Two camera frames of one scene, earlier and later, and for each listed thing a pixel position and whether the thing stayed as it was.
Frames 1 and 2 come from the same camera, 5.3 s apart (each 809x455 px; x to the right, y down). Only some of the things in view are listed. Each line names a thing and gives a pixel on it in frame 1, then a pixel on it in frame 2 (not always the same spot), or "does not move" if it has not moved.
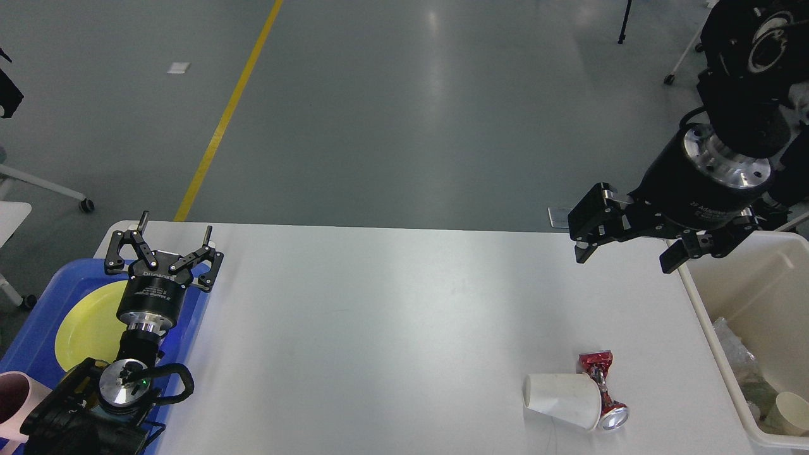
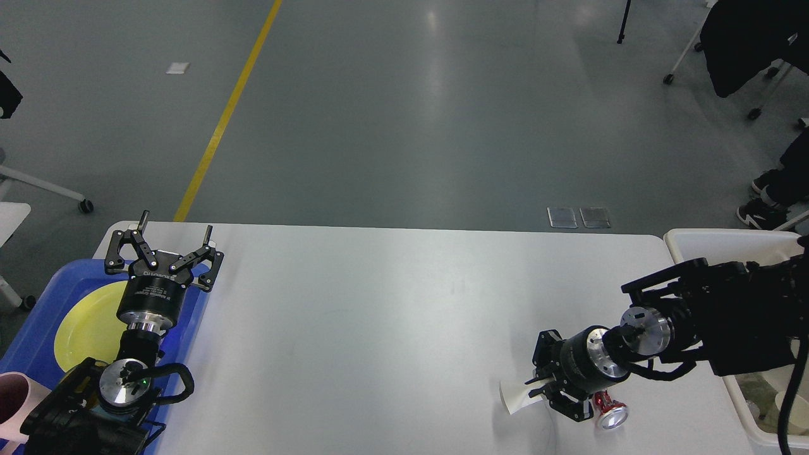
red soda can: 614,414 does not move
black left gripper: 154,294 does not move
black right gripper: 694,184 -> 587,364
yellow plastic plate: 91,330 does not move
